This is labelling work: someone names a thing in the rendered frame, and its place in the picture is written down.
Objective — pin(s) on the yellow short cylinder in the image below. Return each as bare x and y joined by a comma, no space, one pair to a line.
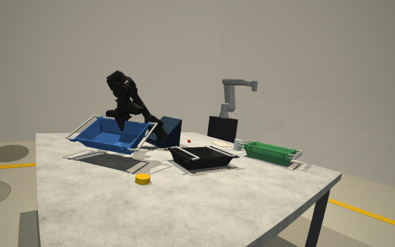
142,179

